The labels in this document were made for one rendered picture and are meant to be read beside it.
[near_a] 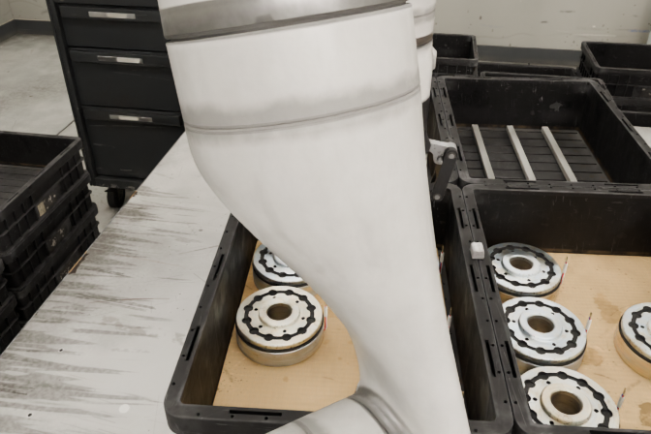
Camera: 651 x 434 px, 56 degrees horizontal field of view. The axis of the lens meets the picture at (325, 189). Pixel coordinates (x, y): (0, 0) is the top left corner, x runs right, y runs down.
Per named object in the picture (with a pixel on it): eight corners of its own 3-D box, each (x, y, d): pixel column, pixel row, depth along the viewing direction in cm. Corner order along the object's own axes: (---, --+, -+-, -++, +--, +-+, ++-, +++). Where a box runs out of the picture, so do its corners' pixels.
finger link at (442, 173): (448, 149, 57) (422, 198, 60) (466, 155, 57) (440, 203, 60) (446, 136, 59) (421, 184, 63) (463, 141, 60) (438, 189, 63)
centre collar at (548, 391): (599, 426, 59) (601, 422, 58) (548, 427, 59) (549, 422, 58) (580, 386, 63) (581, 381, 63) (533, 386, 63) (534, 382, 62)
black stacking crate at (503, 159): (658, 260, 88) (682, 193, 82) (451, 251, 90) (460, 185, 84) (580, 136, 122) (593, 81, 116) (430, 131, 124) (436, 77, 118)
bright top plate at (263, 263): (329, 285, 77) (329, 281, 77) (250, 285, 77) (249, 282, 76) (328, 236, 85) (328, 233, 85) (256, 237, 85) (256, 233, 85)
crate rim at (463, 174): (680, 205, 83) (686, 190, 82) (458, 197, 85) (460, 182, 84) (592, 90, 117) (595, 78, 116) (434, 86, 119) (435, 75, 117)
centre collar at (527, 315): (568, 343, 68) (569, 338, 68) (523, 342, 68) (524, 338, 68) (554, 312, 72) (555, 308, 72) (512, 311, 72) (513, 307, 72)
